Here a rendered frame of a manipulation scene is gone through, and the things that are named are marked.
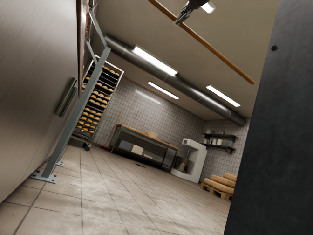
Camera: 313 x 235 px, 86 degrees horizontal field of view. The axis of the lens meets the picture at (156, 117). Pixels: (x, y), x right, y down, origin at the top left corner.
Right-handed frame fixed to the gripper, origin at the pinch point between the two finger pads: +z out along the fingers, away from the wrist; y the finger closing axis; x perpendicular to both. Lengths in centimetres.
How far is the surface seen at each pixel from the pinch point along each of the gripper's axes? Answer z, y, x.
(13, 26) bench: -66, 77, -35
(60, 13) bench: -58, 69, -35
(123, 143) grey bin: 425, 79, 113
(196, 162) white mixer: 381, 50, 368
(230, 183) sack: 196, 78, 323
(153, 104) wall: 493, -102, 186
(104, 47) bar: 36, 24, -33
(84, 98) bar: 34, 64, -30
